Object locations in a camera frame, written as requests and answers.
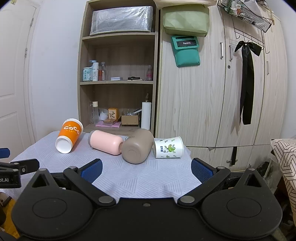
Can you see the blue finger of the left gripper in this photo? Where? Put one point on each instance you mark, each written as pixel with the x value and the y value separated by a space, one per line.
pixel 4 153
pixel 21 167

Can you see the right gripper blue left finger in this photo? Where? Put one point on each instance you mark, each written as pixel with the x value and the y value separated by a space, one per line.
pixel 82 178

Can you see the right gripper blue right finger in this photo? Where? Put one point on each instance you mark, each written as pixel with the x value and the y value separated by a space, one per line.
pixel 211 180

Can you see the white cup green print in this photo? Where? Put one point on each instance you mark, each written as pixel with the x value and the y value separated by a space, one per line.
pixel 165 148

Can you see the orange coco paper cup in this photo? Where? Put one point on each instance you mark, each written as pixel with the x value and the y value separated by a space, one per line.
pixel 68 135

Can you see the taupe brown plastic cup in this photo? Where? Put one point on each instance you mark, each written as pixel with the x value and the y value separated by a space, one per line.
pixel 135 149

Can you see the white patterned tablecloth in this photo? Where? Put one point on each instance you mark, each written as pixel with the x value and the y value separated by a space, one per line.
pixel 154 178

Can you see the pink tumbler bottle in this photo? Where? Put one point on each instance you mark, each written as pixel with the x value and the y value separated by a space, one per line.
pixel 105 142

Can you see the pink flat box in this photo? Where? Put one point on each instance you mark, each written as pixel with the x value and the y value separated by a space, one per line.
pixel 102 124

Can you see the clear bottle white cap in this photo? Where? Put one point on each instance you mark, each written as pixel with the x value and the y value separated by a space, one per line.
pixel 95 112

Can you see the small orange printed box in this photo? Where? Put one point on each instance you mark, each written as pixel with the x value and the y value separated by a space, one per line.
pixel 113 113

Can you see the small cardboard box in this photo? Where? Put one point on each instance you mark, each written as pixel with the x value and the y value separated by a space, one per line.
pixel 130 120

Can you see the light wood wardrobe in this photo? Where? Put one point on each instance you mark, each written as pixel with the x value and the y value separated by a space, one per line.
pixel 201 105

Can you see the geometric patterned fabric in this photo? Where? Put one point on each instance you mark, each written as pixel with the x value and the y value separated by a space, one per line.
pixel 284 151

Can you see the white paper towel roll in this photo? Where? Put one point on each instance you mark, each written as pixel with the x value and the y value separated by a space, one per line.
pixel 146 115

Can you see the teal wipes canister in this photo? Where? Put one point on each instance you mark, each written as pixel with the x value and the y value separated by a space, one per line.
pixel 87 74

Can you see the red liquid clear bottle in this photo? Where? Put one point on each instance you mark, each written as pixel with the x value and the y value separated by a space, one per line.
pixel 102 71

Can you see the white lotion bottle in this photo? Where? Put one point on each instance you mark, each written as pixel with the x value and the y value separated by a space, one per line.
pixel 95 69

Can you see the small pink bottle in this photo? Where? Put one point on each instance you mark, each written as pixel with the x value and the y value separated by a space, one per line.
pixel 149 74

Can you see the teal redmi pouch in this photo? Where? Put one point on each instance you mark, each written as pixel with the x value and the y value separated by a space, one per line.
pixel 185 50

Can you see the wooden open shelf unit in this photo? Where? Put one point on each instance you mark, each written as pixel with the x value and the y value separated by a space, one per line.
pixel 127 56

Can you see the black ribbon bow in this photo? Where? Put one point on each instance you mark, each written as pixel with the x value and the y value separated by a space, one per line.
pixel 247 84

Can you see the white door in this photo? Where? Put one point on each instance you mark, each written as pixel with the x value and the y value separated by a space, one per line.
pixel 17 27

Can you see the light green bag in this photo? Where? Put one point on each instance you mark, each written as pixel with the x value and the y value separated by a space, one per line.
pixel 186 20

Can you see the plastic wrapped storage box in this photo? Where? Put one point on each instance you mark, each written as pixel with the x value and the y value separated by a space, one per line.
pixel 123 19

